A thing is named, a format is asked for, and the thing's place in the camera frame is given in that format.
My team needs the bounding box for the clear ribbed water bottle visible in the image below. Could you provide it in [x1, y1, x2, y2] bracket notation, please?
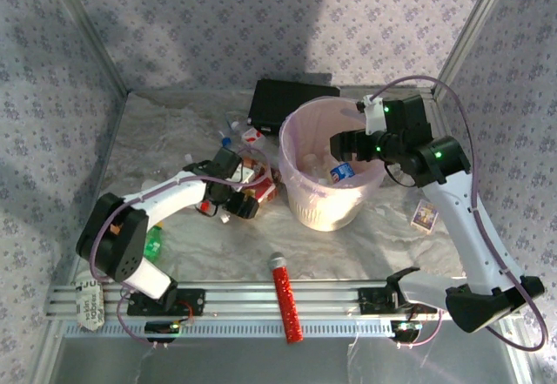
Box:
[224, 112, 245, 135]

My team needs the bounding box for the blue red label soda bottle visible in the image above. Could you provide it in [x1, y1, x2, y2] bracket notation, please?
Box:
[329, 162, 359, 185]

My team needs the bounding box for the green plastic bottle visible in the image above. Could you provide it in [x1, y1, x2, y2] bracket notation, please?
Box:
[143, 222, 164, 259]

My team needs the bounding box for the pink plastic bin liner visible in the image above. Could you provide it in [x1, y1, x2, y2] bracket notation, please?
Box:
[278, 96, 386, 202]

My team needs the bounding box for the white ribbed waste bin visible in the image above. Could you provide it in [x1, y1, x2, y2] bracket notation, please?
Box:
[278, 96, 386, 232]

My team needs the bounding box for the red white carton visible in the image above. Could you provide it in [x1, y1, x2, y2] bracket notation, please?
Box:
[253, 181, 279, 205]

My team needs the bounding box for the red white packet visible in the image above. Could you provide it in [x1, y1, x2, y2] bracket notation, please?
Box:
[238, 157, 274, 187]

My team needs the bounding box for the white red plastic container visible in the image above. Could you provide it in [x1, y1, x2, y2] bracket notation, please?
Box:
[240, 126, 265, 146]

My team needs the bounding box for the purple playing card box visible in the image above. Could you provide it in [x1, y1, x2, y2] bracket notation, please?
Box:
[410, 199, 440, 232]

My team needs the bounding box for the black hard case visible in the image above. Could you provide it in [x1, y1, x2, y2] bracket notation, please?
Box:
[246, 78, 341, 136]

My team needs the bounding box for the red glitter toy microphone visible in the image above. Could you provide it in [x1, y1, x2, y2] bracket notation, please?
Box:
[268, 252, 305, 345]

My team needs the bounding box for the black controller board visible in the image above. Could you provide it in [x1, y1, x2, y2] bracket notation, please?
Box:
[144, 313, 195, 344]
[390, 319, 424, 342]

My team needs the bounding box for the grey metal front panel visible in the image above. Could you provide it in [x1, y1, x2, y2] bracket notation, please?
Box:
[51, 335, 523, 384]

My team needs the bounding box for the white printed paper tag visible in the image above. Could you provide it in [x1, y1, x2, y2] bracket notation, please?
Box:
[74, 280, 107, 333]

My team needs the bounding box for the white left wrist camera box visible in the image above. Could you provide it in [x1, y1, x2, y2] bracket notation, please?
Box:
[229, 166, 257, 185]

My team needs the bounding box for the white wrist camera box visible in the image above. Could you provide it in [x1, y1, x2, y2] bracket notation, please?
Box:
[357, 95, 390, 136]
[229, 166, 257, 185]

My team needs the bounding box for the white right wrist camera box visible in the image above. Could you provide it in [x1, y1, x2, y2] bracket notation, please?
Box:
[357, 95, 390, 136]

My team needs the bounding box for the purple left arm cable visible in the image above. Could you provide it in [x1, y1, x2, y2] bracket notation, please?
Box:
[89, 147, 275, 348]

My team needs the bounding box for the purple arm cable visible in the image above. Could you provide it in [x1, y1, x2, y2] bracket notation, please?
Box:
[369, 74, 549, 353]
[89, 147, 275, 348]

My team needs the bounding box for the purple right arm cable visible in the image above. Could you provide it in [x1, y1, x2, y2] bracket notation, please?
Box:
[369, 74, 549, 353]

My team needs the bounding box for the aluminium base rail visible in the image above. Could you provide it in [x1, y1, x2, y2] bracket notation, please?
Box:
[46, 280, 523, 322]

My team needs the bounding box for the aluminium side frame rail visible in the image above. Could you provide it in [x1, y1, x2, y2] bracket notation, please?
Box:
[47, 90, 131, 289]

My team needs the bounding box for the grey slotted cable duct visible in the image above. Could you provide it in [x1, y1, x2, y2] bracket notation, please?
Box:
[60, 317, 443, 340]

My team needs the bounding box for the aluminium frame post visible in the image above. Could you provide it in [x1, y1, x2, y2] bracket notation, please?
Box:
[434, 0, 515, 93]
[45, 0, 131, 94]

